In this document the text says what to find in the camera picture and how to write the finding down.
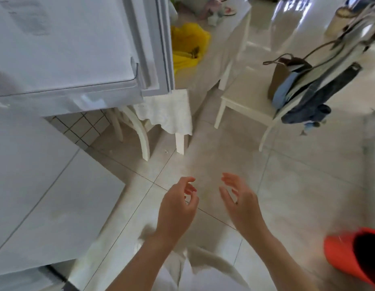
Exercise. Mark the person's left hand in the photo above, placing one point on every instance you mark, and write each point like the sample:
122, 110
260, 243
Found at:
175, 215

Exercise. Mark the person's right hand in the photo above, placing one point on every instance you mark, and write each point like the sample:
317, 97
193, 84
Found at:
246, 212

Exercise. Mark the yellow plastic bag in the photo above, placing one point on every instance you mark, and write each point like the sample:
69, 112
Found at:
187, 42

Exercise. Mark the white refrigerator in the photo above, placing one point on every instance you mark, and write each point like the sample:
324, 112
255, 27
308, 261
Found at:
54, 57

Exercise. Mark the person's left forearm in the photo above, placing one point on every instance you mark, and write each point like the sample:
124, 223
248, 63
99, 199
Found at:
139, 266

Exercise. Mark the person's right forearm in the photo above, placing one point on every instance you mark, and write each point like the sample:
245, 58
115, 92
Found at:
284, 266

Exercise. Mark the brown paper bag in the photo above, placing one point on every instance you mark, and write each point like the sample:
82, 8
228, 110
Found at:
280, 78

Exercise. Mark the orange bin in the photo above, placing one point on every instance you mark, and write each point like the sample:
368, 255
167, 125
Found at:
339, 251

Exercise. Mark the white cushioned chair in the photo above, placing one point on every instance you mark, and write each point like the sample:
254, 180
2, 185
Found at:
248, 93

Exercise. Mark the light blue cloth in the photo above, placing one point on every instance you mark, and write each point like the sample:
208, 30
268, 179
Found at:
284, 90

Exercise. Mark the round dining table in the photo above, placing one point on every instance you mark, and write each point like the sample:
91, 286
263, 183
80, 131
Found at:
224, 42

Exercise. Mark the beige cylindrical container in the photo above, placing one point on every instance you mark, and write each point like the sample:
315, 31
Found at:
337, 22

